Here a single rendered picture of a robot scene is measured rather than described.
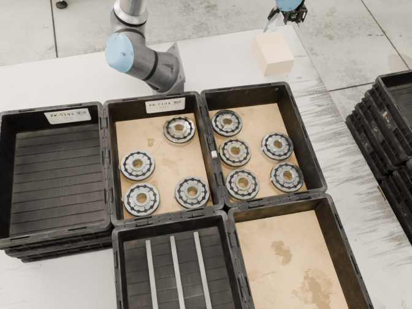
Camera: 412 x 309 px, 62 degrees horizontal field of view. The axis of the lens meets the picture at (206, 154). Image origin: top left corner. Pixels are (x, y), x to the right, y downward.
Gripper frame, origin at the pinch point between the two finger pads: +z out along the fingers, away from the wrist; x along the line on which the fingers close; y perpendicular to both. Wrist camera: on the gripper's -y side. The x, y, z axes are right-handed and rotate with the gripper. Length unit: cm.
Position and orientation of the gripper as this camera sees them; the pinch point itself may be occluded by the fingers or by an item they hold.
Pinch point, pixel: (280, 28)
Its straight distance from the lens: 146.0
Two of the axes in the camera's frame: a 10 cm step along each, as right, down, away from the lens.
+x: 9.6, -2.0, 1.9
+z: -0.8, 4.7, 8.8
